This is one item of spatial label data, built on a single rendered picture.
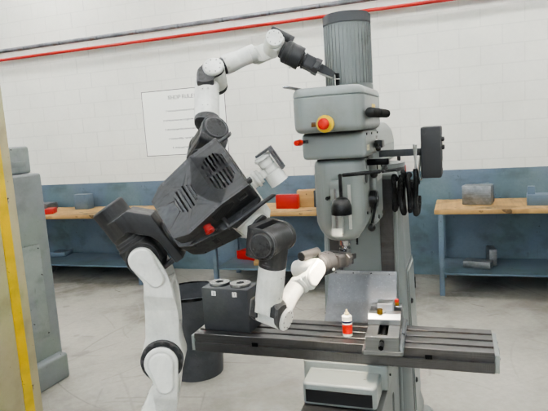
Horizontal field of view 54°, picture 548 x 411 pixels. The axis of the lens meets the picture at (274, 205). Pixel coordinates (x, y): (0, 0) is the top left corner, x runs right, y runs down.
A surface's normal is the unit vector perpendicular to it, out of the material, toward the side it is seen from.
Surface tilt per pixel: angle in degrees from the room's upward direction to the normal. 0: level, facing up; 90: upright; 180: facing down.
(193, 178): 74
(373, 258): 90
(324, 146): 90
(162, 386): 90
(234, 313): 90
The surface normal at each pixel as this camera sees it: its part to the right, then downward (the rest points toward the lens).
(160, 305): 0.02, 0.54
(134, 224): 0.07, 0.13
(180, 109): -0.32, 0.15
